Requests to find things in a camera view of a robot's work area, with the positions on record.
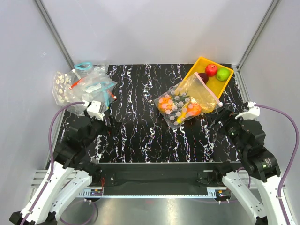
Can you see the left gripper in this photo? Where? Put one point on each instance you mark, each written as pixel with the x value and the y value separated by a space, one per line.
pixel 107 129

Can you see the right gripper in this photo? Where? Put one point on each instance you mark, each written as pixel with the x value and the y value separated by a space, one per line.
pixel 227 117

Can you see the pink zip bag with food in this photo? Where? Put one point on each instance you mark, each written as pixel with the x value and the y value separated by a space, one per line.
pixel 186 100

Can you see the clear blue-zip bag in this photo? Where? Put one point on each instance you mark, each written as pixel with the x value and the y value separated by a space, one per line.
pixel 86 68
pixel 97 88

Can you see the dark red apple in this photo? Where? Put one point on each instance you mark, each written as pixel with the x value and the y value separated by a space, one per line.
pixel 204 77

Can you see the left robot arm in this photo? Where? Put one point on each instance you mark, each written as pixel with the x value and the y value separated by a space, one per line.
pixel 68 174

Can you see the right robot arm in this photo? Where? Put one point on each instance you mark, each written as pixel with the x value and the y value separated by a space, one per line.
pixel 261 165

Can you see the clear red-zip bag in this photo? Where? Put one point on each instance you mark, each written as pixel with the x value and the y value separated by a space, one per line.
pixel 78 84

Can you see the polka dot bag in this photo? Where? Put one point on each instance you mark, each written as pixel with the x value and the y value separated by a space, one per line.
pixel 62 84

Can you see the yellow plastic tray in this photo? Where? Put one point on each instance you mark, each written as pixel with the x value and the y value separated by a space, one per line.
pixel 215 85

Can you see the green apple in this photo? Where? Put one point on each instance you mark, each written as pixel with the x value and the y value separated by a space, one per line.
pixel 223 74

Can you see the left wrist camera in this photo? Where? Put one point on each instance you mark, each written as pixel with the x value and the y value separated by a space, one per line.
pixel 95 109

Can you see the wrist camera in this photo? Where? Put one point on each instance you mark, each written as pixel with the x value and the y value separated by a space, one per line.
pixel 251 113
pixel 95 109

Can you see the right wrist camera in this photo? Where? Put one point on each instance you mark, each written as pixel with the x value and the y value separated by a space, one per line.
pixel 251 113

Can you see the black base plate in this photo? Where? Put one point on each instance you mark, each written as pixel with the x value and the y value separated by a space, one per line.
pixel 156 179

